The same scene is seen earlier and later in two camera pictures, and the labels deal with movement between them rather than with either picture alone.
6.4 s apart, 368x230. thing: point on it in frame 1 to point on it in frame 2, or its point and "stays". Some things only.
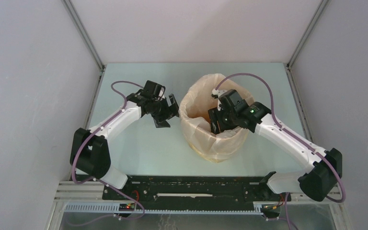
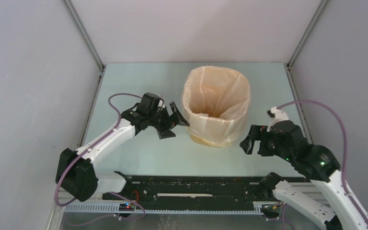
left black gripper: (170, 111) to (165, 132)
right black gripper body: (227, 120) to (268, 147)
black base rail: (194, 190) stays
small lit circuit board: (126, 207) stays
